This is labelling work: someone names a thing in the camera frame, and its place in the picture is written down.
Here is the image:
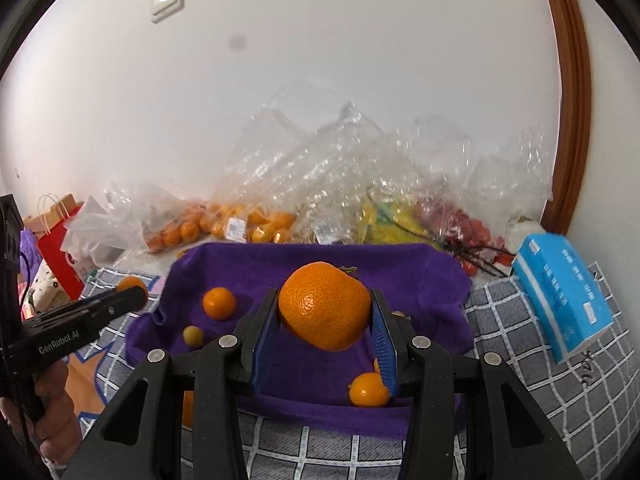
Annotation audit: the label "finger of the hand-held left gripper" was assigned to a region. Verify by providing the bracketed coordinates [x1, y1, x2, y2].
[80, 286, 149, 332]

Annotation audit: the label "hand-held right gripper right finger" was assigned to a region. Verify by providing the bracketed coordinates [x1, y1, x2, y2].
[370, 288, 583, 480]

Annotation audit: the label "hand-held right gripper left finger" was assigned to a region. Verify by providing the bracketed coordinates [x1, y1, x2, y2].
[62, 287, 280, 480]

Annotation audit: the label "large orange mandarin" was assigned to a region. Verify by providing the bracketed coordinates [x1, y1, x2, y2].
[277, 261, 372, 353]

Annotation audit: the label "person's left hand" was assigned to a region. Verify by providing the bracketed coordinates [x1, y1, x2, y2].
[0, 360, 84, 466]

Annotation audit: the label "white floral cloth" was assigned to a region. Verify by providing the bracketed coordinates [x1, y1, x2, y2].
[22, 260, 71, 318]

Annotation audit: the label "red paper bag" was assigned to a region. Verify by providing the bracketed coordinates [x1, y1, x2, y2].
[22, 194, 86, 301]

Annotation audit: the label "white plastic bag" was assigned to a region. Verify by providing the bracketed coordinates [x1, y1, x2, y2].
[62, 197, 151, 266]

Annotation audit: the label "purple towel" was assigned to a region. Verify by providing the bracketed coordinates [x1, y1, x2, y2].
[124, 241, 475, 441]

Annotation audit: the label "clear bag of small mandarins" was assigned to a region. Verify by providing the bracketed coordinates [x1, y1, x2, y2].
[102, 180, 216, 256]

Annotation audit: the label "labelled clear bag of mandarins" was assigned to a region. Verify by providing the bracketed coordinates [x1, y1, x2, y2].
[200, 200, 301, 246]

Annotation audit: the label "pack of yellow fruit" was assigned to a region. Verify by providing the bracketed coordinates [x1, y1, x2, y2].
[350, 197, 441, 251]

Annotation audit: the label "pack of red cherry tomatoes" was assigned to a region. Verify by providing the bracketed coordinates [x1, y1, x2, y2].
[415, 200, 516, 278]

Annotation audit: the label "grey checked star blanket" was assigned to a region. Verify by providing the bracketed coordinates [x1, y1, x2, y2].
[65, 260, 636, 480]

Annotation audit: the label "white crumpled object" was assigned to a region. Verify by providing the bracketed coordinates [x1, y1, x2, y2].
[502, 215, 546, 256]

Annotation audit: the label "blue tissue box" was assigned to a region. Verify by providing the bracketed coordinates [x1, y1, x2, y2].
[511, 232, 615, 366]

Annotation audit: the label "plastic bags of oranges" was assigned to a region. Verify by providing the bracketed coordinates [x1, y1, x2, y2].
[215, 92, 553, 266]

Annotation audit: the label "white wall switch plate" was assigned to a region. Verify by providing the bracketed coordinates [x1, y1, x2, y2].
[150, 0, 185, 24]

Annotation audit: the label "brown wooden door frame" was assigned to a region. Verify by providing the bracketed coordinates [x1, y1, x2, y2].
[535, 0, 593, 236]

